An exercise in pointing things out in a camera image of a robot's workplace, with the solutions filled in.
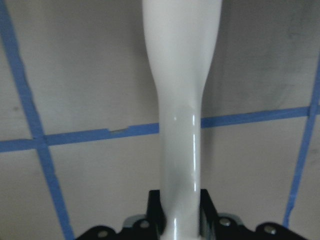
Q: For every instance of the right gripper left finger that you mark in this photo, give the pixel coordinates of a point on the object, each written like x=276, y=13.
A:
x=148, y=226

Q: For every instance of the beige hand brush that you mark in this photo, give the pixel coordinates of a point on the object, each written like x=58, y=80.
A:
x=180, y=38

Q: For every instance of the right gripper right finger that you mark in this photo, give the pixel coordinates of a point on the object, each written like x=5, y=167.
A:
x=225, y=226

